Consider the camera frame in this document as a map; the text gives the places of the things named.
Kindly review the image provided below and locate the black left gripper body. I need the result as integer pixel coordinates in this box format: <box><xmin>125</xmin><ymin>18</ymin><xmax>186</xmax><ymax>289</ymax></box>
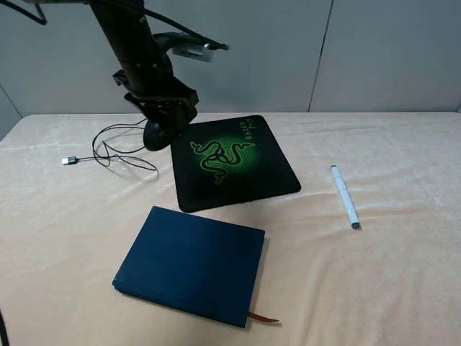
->
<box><xmin>112</xmin><ymin>70</ymin><xmax>199</xmax><ymax>132</ymax></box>

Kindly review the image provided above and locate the black computer mouse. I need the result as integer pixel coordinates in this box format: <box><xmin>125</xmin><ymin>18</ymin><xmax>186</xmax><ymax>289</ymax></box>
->
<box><xmin>143</xmin><ymin>120</ymin><xmax>175</xmax><ymax>151</ymax></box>

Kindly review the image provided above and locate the white marker pen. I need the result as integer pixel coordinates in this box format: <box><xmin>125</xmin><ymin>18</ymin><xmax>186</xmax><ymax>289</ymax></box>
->
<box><xmin>330</xmin><ymin>165</ymin><xmax>361</xmax><ymax>229</ymax></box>

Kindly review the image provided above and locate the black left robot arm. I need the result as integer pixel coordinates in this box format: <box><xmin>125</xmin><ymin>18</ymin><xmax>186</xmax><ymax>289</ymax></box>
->
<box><xmin>90</xmin><ymin>1</ymin><xmax>198</xmax><ymax>132</ymax></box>

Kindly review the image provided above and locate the black green Razer mouse pad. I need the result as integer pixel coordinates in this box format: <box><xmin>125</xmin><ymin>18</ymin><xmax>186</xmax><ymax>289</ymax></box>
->
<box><xmin>171</xmin><ymin>115</ymin><xmax>301</xmax><ymax>213</ymax></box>

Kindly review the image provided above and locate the dark blue notebook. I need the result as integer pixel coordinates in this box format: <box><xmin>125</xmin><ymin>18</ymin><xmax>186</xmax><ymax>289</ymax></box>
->
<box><xmin>112</xmin><ymin>206</ymin><xmax>265</xmax><ymax>328</ymax></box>

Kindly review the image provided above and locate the brown ribbon bookmark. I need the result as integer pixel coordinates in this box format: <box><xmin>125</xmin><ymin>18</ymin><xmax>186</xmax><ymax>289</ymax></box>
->
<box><xmin>248</xmin><ymin>312</ymin><xmax>279</xmax><ymax>323</ymax></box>

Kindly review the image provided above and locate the beige tablecloth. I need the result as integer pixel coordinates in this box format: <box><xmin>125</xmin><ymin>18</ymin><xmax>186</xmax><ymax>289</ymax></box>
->
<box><xmin>1</xmin><ymin>112</ymin><xmax>460</xmax><ymax>345</ymax></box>

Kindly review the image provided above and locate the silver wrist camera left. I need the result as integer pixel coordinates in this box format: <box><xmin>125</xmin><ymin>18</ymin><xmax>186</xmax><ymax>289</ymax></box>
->
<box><xmin>171</xmin><ymin>43</ymin><xmax>215</xmax><ymax>62</ymax></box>

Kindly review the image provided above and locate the black mouse cable with USB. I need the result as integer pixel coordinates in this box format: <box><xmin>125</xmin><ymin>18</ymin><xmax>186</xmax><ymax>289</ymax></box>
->
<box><xmin>61</xmin><ymin>120</ymin><xmax>160</xmax><ymax>177</ymax></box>

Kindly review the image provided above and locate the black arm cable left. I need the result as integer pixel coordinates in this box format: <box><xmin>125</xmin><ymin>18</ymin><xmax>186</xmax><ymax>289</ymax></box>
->
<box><xmin>0</xmin><ymin>0</ymin><xmax>230</xmax><ymax>51</ymax></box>

